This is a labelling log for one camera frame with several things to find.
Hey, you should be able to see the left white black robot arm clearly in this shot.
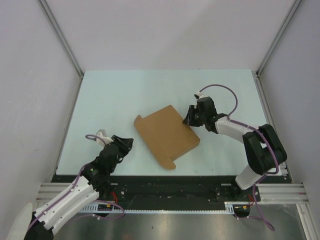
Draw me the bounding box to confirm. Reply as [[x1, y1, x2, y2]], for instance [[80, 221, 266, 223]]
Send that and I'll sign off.
[[24, 130, 134, 240]]

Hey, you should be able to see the right aluminium corner post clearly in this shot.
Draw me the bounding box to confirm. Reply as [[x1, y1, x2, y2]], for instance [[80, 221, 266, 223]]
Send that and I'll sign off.
[[255, 0, 304, 78]]

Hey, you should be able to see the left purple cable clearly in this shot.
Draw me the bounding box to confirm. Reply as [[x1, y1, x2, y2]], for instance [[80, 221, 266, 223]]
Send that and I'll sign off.
[[26, 134, 125, 230]]

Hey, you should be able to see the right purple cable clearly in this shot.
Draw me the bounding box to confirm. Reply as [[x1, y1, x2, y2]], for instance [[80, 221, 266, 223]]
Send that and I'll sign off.
[[198, 84, 280, 232]]

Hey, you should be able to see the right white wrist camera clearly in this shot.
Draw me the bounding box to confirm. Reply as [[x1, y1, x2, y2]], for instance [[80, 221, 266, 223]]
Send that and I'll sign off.
[[194, 91, 206, 100]]

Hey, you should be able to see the brown cardboard box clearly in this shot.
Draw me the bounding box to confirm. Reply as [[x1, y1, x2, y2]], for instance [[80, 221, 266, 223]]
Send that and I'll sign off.
[[134, 105, 201, 170]]

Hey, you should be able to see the right aluminium side rail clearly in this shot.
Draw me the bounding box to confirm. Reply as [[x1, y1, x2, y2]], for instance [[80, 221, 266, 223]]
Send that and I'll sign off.
[[252, 71, 289, 178]]

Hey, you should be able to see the purple cable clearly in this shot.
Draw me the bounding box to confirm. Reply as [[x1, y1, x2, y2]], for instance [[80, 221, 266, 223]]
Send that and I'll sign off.
[[198, 84, 280, 232], [26, 134, 125, 230]]

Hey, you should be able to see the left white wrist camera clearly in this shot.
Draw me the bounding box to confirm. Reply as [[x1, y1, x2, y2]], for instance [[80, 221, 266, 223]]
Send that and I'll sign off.
[[95, 129, 113, 147]]

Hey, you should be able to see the aluminium corner post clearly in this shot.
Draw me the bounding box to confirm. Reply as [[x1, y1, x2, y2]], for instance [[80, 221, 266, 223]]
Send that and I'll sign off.
[[36, 0, 84, 80], [255, 0, 304, 78]]

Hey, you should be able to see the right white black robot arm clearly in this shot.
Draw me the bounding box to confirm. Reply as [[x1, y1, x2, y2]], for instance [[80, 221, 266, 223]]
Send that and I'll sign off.
[[183, 95, 288, 201]]

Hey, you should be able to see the grey slotted cable duct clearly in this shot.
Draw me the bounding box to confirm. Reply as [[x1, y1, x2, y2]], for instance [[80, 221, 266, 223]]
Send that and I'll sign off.
[[79, 202, 241, 215]]

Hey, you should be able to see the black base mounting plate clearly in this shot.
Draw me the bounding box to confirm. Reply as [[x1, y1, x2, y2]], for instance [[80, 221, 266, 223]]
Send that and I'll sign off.
[[51, 174, 293, 204]]

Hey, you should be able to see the left aluminium corner post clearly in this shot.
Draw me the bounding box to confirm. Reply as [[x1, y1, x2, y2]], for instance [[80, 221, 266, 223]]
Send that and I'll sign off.
[[36, 0, 84, 80]]

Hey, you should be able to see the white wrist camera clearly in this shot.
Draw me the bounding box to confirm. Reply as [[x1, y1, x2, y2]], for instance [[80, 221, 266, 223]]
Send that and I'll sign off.
[[194, 91, 206, 100], [95, 129, 113, 147]]

